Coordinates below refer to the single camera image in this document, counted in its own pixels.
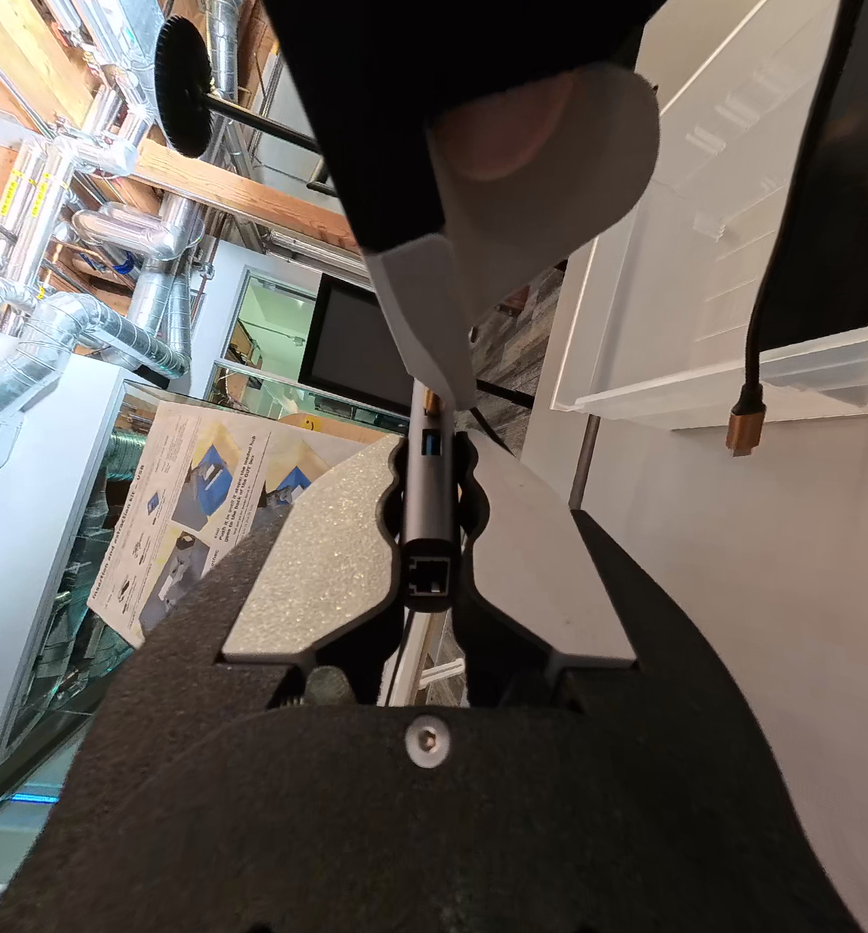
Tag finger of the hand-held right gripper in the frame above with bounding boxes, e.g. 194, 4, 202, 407
427, 64, 662, 344
365, 225, 480, 414

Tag printed instruction sheet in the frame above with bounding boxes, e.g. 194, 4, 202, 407
87, 399, 413, 650

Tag person's right hand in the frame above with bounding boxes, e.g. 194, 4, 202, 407
440, 71, 575, 183

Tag large round silver duct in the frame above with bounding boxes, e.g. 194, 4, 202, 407
0, 292, 191, 475

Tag black cable with copper plugs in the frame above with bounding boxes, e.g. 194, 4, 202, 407
421, 0, 867, 462

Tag black monitor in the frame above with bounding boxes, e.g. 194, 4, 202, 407
299, 273, 415, 418

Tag clear plastic bin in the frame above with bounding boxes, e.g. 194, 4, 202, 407
551, 0, 868, 432

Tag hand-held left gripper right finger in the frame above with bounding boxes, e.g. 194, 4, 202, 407
452, 433, 639, 666

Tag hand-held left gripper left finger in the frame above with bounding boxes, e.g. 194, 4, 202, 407
223, 437, 409, 666

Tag galvanised rectangular air duct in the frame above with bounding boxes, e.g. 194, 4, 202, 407
44, 0, 161, 114

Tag instruction sheet on stand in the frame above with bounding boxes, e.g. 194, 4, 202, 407
281, 412, 407, 447

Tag black plastic divider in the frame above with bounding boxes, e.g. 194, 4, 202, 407
755, 0, 868, 345

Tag wooden ceiling beam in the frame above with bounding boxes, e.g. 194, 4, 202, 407
135, 138, 368, 255

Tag silver insulated pipes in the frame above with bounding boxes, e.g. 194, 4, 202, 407
0, 95, 203, 351

